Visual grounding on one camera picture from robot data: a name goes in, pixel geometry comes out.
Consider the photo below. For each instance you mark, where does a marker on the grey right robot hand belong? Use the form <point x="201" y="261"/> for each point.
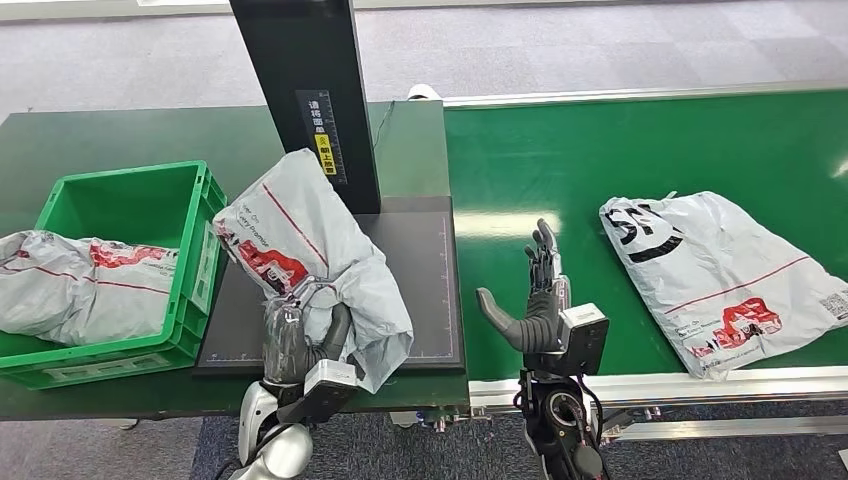
<point x="540" y="324"/>

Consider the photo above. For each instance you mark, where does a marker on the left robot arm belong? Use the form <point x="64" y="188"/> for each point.
<point x="272" y="450"/>

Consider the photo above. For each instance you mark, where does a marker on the black inbound scanner machine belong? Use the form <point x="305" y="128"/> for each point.
<point x="417" y="278"/>

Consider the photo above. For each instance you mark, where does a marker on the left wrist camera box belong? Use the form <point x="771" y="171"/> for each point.
<point x="328" y="391"/>

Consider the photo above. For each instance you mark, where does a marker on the green conveyor belt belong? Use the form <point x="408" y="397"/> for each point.
<point x="596" y="146"/>

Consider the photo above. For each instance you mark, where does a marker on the white conveyor roller end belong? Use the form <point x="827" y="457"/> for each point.
<point x="424" y="92"/>

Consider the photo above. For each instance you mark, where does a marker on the dark green table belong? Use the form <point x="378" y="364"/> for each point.
<point x="99" y="139"/>

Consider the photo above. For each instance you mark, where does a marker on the grey package with red print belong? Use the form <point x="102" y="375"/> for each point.
<point x="305" y="218"/>

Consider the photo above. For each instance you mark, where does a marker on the grey package with black logo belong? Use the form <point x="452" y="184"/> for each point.
<point x="729" y="265"/>

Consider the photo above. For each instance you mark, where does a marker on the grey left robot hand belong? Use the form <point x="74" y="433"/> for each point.
<point x="291" y="351"/>

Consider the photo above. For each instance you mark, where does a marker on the crumpled grey package red print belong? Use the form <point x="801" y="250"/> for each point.
<point x="73" y="291"/>

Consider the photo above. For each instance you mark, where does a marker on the aluminium conveyor frame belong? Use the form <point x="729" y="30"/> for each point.
<point x="696" y="387"/>

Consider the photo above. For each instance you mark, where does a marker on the green plastic crate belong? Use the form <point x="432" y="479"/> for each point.
<point x="132" y="199"/>

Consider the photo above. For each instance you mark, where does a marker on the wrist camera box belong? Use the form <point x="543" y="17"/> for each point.
<point x="328" y="391"/>
<point x="586" y="338"/>

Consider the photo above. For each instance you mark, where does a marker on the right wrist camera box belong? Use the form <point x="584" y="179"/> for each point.
<point x="586" y="338"/>

